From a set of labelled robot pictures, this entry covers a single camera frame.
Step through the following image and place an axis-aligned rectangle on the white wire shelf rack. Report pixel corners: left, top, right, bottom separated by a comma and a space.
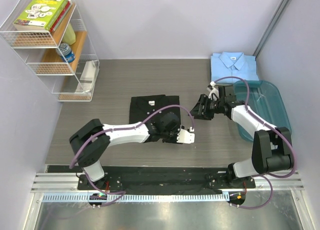
0, 0, 100, 102

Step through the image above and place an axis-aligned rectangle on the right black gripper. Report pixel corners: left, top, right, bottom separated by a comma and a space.
188, 94, 225, 121

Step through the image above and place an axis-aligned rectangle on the white slotted cable duct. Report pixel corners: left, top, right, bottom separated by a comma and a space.
42, 192, 230, 203

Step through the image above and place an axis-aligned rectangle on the blue lidded jar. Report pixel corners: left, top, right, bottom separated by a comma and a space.
55, 43, 75, 63

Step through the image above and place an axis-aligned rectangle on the green cover book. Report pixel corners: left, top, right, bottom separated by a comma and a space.
13, 0, 68, 31

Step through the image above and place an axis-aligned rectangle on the folded light blue shirt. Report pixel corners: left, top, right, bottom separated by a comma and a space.
210, 52, 259, 81

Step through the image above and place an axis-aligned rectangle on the white paper booklet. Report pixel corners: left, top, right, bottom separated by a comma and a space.
75, 60, 99, 93

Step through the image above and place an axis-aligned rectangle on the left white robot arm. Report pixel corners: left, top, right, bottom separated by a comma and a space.
69, 112, 181, 190

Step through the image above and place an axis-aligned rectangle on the grey aluminium wall post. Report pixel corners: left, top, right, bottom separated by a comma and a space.
253, 0, 292, 58

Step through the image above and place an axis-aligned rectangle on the black long sleeve shirt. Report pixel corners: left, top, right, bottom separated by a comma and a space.
129, 94, 181, 127

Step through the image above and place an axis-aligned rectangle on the yellow green bottle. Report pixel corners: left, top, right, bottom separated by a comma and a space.
62, 23, 76, 45

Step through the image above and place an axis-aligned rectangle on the aluminium frame rail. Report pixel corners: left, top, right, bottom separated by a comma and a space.
31, 172, 305, 193

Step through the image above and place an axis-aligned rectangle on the red cover book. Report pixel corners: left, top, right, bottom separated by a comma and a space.
49, 0, 72, 32

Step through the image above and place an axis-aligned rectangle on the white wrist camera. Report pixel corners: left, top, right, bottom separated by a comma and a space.
176, 125, 195, 144
207, 81, 219, 101

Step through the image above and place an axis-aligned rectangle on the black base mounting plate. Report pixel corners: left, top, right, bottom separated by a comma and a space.
77, 165, 257, 196

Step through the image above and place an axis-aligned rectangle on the teal plastic tray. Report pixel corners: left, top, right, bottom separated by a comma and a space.
233, 80, 292, 142

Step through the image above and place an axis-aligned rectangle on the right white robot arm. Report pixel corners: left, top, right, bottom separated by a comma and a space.
190, 85, 295, 188

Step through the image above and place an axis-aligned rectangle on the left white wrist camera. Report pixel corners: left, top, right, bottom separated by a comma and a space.
176, 125, 195, 144

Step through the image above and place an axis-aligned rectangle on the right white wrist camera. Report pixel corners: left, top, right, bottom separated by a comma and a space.
207, 81, 219, 101

